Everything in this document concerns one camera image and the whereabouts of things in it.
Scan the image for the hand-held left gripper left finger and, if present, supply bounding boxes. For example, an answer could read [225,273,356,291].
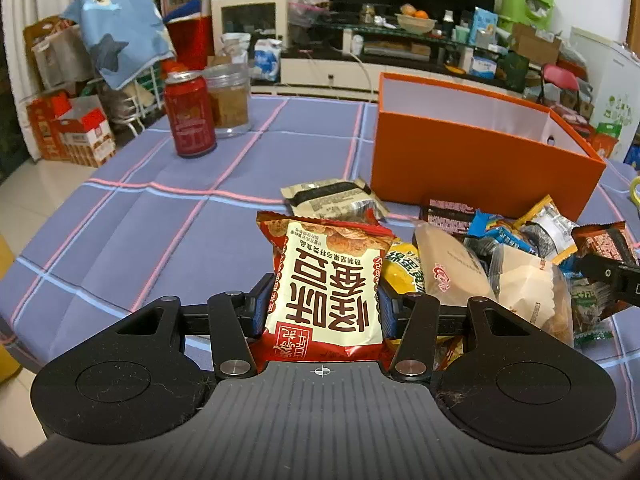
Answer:
[100,272,277,380]

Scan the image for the orange cardboard box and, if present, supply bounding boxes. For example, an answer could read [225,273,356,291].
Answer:
[371,72,607,222]

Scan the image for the green snack packet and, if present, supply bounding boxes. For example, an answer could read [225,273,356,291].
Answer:
[569,279,617,349]

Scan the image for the dark brown snack packet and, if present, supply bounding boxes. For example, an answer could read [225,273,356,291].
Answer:
[570,222,640,267]
[419,198,477,234]

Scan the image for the red and cream snack packet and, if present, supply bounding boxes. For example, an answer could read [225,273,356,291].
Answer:
[256,210,396,364]

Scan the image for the clear plastic jar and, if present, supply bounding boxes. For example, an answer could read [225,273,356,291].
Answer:
[202,63,253,139]

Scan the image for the white glass door cabinet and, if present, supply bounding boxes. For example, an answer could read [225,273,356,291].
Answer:
[210,0,290,57]

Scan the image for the white television stand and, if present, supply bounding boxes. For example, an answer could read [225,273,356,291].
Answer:
[250,24,542,104]

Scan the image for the dark green bag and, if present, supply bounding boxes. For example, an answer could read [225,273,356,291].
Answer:
[497,52,530,94]

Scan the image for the brown cardboard box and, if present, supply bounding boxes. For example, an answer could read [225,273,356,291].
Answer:
[509,22,564,66]

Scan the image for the blue star print cloth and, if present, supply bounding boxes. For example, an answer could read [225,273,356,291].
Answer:
[60,0,177,92]

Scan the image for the white wire rack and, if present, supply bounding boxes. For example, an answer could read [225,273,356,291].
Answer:
[117,60,167,137]

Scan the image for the translucent bread packet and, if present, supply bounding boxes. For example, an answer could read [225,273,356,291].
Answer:
[412,222,495,309]

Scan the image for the red soda can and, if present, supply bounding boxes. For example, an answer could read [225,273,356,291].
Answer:
[163,70,219,160]

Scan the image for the blue snack packet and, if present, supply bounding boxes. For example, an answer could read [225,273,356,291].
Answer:
[466,209,532,257]

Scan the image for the red cardboard boxes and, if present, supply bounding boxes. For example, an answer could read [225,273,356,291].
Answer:
[27,92,117,169]

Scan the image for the red folding chair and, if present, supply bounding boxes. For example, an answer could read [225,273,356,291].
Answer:
[539,63,582,107]

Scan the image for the yellow and white snack packet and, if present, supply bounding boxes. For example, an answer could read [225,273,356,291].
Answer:
[515,195,582,262]

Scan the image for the beige and black snack packet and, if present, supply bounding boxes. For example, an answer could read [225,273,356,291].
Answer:
[280,177,389,222]

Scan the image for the orange gift bag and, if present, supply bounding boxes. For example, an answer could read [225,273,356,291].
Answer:
[592,122,624,161]

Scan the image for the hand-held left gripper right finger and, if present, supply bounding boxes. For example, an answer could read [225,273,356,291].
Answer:
[377,282,552,382]

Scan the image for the red gift bag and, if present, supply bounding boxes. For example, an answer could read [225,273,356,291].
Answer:
[164,14,214,69]

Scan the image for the fruit bowl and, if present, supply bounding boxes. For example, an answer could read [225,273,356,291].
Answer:
[396,12,438,36]

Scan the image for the blue and white bag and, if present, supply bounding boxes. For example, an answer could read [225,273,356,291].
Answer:
[252,38,282,84]

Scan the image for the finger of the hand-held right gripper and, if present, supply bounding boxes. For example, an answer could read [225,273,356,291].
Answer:
[574,252,640,307]

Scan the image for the clear pastry packet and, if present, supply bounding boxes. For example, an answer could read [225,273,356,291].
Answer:
[487,245,576,347]

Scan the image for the blue carton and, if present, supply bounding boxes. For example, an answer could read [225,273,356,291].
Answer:
[472,7,499,44]

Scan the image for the white freezer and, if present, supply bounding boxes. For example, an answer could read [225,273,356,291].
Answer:
[569,27,640,162]

